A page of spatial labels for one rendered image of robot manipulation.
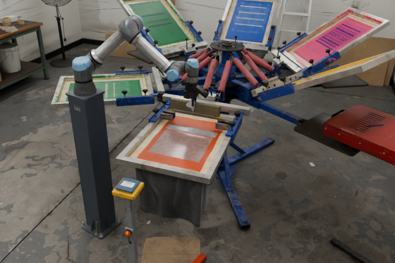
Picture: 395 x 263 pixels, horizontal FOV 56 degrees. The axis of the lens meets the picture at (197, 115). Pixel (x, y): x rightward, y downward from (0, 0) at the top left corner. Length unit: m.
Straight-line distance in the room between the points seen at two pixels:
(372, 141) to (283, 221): 1.24
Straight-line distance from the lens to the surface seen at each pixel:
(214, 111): 2.50
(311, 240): 3.25
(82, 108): 2.57
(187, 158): 2.28
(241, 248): 3.07
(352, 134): 2.47
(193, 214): 2.40
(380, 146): 2.42
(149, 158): 2.28
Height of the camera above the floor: 2.23
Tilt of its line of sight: 27 degrees down
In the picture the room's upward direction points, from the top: 2 degrees clockwise
